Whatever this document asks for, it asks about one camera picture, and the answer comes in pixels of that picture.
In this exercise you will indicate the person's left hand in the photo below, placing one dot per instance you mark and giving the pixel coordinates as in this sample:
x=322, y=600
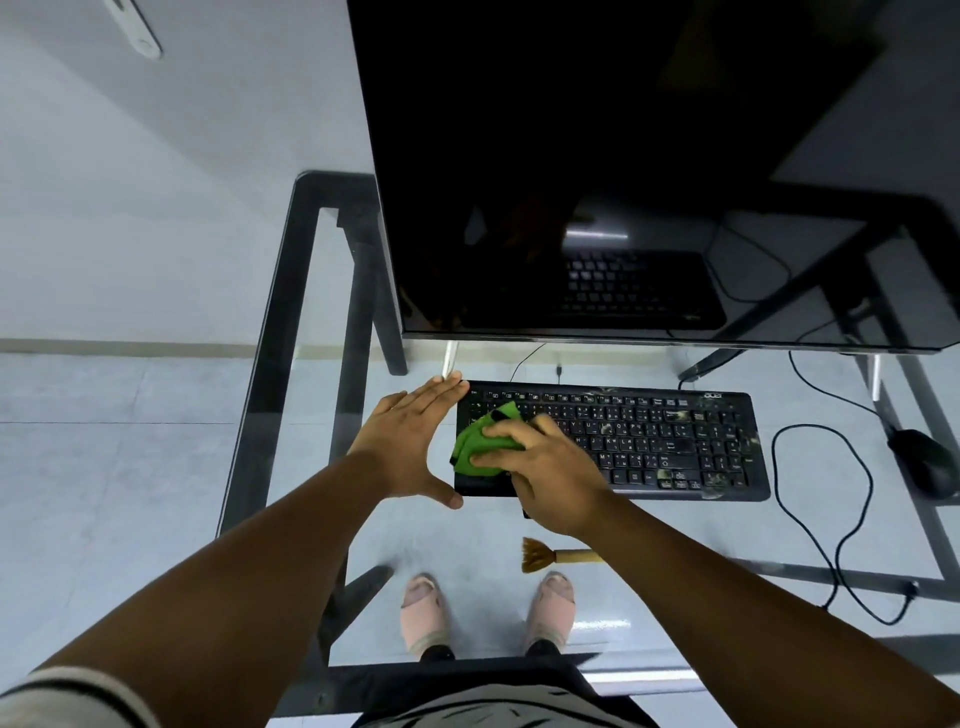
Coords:
x=394, y=450

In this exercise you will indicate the person's right hand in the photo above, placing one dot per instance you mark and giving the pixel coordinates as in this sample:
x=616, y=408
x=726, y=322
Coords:
x=559, y=484

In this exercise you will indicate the person's right thumb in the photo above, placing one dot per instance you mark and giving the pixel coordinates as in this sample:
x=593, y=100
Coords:
x=496, y=460

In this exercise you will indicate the person's left middle finger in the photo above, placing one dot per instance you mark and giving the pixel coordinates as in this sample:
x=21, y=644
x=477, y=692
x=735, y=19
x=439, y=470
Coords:
x=441, y=395

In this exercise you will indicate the person's left little finger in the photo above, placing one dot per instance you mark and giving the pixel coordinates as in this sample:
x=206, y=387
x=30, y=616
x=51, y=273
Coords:
x=388, y=403

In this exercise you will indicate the person's left thumb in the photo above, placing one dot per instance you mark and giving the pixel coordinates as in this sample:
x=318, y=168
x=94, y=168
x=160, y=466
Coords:
x=444, y=495

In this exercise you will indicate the green cleaning cloth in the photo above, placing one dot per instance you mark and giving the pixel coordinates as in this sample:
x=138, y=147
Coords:
x=469, y=448

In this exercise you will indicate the person's right forearm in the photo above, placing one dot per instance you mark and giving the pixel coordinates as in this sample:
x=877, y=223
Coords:
x=720, y=622

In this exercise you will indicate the person's left forearm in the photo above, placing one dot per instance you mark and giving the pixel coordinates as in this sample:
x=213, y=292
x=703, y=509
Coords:
x=247, y=592

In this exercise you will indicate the small wooden brush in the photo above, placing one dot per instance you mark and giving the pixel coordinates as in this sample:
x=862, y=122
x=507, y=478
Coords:
x=536, y=556

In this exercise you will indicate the pink sandal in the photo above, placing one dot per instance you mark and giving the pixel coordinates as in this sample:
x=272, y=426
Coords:
x=421, y=611
x=551, y=606

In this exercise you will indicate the black computer keyboard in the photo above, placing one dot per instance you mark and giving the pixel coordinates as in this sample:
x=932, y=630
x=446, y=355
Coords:
x=660, y=442

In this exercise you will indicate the black computer monitor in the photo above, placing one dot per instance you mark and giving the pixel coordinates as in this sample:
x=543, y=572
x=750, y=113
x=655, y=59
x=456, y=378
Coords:
x=600, y=135

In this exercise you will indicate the white black-striped shirt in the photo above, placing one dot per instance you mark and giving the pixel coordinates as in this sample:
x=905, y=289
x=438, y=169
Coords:
x=67, y=701

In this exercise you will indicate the black computer mouse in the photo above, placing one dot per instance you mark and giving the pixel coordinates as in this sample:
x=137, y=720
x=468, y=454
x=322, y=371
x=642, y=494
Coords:
x=926, y=461

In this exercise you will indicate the glass desk with black frame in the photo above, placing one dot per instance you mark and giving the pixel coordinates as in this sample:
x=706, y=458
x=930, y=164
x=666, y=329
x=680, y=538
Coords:
x=300, y=247

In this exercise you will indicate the white wall fixture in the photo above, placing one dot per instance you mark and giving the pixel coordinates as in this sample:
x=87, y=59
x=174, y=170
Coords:
x=135, y=26

